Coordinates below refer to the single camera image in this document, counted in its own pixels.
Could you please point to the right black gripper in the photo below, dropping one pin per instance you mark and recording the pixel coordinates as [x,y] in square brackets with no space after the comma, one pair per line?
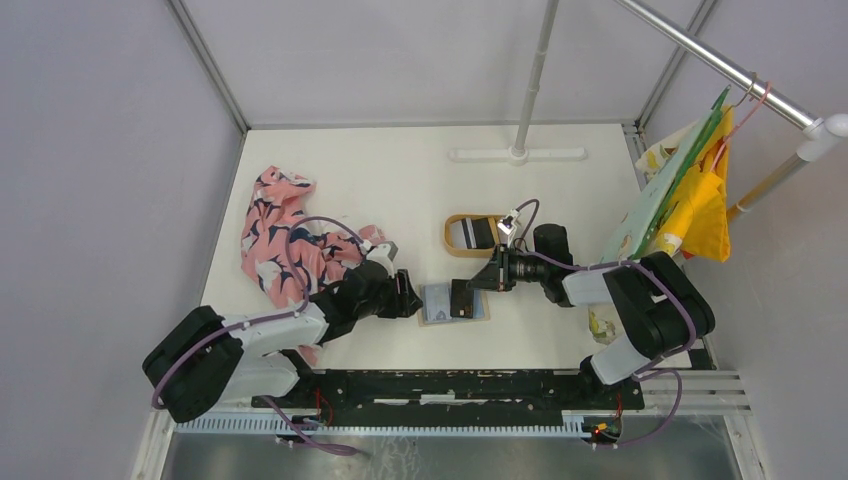
[489,277]

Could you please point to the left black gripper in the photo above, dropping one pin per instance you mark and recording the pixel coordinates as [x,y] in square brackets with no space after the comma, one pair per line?
[403,303]

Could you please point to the black gold-lined card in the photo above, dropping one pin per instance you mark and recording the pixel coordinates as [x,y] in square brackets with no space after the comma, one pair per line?
[465,303]

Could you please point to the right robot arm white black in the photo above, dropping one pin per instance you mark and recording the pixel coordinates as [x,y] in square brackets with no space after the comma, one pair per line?
[661,311]

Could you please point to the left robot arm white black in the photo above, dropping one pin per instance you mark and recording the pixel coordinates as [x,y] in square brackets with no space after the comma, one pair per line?
[207,358]

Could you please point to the pink patterned garment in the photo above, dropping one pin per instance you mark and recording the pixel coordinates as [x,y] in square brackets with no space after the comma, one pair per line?
[284,260]

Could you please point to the white rack pole with base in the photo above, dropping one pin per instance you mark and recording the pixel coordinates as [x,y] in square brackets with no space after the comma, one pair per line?
[519,153]

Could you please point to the green clothes hanger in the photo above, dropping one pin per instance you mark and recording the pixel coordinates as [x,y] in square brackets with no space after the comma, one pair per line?
[689,201]

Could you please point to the yellow dinosaur print garment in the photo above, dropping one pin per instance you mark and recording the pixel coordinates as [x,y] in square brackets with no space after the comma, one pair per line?
[628,234]

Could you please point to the pink clothes hanger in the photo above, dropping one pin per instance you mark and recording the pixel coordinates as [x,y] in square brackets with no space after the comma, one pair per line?
[727,139]

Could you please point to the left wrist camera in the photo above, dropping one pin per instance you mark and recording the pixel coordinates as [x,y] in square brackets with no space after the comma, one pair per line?
[384,255]

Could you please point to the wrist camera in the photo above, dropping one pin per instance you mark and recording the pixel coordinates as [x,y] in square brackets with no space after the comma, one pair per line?
[384,255]
[508,225]

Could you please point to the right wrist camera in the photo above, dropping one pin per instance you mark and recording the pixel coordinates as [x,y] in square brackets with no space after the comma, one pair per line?
[508,225]

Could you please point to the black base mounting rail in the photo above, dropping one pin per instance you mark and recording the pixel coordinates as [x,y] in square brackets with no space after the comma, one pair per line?
[459,398]

